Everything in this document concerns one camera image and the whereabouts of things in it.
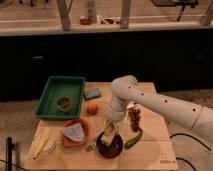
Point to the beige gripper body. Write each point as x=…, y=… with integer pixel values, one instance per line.
x=111, y=126

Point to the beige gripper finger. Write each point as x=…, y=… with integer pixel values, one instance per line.
x=115, y=134

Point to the whiteboard eraser block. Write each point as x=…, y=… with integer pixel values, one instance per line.
x=107, y=138

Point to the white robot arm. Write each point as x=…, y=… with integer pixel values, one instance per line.
x=197, y=118

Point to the purple bowl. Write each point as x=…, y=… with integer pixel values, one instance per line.
x=111, y=151

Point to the orange bowl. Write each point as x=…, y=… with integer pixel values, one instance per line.
x=72, y=144

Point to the green chili pepper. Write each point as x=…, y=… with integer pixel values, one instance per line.
x=130, y=143

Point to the orange fruit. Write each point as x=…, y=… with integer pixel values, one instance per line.
x=92, y=107

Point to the brown dried grapes bunch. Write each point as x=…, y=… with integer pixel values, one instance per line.
x=134, y=124

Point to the grey folded cloth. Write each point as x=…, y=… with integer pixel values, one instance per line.
x=74, y=132

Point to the green plastic tray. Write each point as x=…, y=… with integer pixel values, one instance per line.
x=56, y=87

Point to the red object on shelf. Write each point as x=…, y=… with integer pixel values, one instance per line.
x=85, y=21

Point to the black stand post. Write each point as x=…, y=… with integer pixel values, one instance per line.
x=9, y=150

